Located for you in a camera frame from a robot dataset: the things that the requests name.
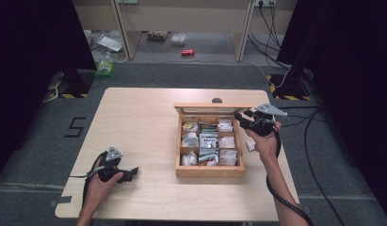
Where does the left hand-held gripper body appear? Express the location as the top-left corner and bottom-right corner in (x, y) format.
(98, 146), (124, 182)

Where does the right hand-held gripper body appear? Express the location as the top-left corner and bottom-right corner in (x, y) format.
(243, 103), (289, 137)

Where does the wooden box with window lid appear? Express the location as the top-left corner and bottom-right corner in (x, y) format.
(173, 103), (252, 180)

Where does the person's right hand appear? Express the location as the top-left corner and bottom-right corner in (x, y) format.
(245, 122), (282, 164)

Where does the person's left hand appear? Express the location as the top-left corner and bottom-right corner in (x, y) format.
(85, 157), (124, 205)

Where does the assorted sachets group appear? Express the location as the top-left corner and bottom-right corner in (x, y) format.
(180, 118), (239, 167)

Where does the black stand base striped tape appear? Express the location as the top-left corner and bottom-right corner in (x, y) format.
(266, 73), (313, 102)
(57, 69), (95, 99)

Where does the green plastic bag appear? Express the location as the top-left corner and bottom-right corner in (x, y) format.
(94, 51), (116, 78)

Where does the clear plastic container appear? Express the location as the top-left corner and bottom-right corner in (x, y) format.
(169, 33), (188, 47)

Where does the black curtain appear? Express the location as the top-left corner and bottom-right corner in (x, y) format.
(276, 0), (387, 222)
(0, 0), (97, 182)

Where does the brown cardboard tray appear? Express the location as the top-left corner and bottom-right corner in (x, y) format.
(147, 30), (169, 41)

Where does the grey flat sheet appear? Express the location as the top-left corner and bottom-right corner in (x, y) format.
(96, 35), (123, 53)

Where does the left hand-held gripper cable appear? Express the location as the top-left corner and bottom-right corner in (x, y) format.
(69, 152), (107, 205)

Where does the hand-held gripper cable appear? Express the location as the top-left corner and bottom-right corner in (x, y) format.
(69, 152), (107, 205)
(266, 126), (315, 226)

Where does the white floor cable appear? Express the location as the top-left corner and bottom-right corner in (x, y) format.
(244, 60), (291, 89)

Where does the long black floor cable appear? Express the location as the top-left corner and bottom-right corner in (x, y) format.
(303, 106), (347, 226)

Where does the right hand-held gripper cable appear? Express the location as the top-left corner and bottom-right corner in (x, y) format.
(266, 126), (315, 226)

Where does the black power cable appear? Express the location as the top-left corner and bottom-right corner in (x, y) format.
(247, 2), (291, 70)

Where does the white wall socket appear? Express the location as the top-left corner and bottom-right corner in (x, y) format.
(254, 0), (277, 8)

